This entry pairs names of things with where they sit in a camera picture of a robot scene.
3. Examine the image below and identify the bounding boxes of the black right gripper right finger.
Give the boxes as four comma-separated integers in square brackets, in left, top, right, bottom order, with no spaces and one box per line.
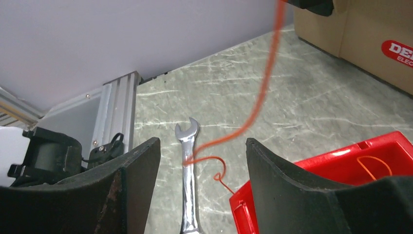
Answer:
[246,138,413,234]

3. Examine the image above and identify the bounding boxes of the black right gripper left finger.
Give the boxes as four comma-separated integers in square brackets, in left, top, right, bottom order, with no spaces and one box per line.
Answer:
[0,137,161,234]

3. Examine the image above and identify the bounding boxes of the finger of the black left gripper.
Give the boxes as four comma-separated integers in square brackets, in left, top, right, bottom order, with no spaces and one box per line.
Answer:
[287,0,334,17]

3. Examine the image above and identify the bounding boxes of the orange wire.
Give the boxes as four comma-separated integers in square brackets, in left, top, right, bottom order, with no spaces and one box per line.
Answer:
[182,0,288,195]

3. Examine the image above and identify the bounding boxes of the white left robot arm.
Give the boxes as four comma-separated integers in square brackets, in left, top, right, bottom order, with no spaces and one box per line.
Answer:
[0,1,291,190]

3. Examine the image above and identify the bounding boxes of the tan plastic toolbox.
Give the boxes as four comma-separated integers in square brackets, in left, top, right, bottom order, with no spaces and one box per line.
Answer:
[293,0,413,94]

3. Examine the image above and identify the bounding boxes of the silver open-end wrench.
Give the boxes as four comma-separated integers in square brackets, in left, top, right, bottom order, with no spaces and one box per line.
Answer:
[175,117,204,234]

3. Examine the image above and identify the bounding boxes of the red plastic bin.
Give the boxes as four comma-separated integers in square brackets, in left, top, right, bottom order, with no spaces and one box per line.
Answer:
[229,131,413,234]

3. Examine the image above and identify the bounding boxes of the aluminium frame rail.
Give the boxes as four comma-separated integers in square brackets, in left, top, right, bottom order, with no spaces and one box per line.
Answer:
[0,71,143,169]

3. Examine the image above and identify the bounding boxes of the orange wires in red bin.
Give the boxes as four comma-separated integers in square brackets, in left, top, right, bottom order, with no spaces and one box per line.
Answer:
[356,156,394,181]

